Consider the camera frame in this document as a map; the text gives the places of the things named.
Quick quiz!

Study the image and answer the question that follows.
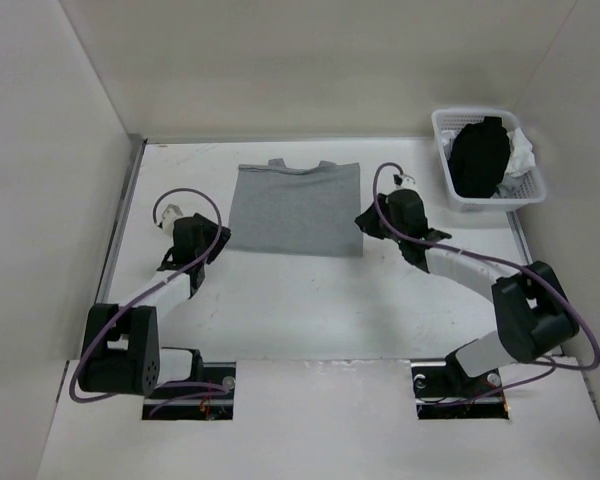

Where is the grey tank top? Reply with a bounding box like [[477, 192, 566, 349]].
[[228, 158, 363, 258]]

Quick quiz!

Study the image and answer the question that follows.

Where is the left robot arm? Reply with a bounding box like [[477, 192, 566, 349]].
[[77, 214, 231, 399]]

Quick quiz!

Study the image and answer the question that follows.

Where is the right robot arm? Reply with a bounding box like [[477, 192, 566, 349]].
[[355, 189, 580, 396]]

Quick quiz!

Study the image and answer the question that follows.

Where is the black tank top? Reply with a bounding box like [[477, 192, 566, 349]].
[[448, 116, 511, 198]]

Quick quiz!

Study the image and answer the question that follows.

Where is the white tank top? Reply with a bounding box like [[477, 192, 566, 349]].
[[441, 128, 536, 198]]

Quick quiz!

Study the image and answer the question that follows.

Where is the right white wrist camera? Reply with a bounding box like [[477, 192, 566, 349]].
[[393, 173, 417, 191]]

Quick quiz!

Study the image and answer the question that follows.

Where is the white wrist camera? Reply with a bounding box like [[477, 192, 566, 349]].
[[157, 204, 183, 236], [393, 173, 417, 191]]

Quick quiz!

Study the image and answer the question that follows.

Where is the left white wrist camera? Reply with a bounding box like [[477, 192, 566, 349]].
[[157, 204, 183, 236]]

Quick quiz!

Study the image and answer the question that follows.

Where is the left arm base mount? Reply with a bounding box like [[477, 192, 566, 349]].
[[142, 349, 237, 421]]

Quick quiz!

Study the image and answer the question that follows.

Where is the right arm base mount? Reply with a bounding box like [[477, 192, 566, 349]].
[[411, 362, 509, 420]]

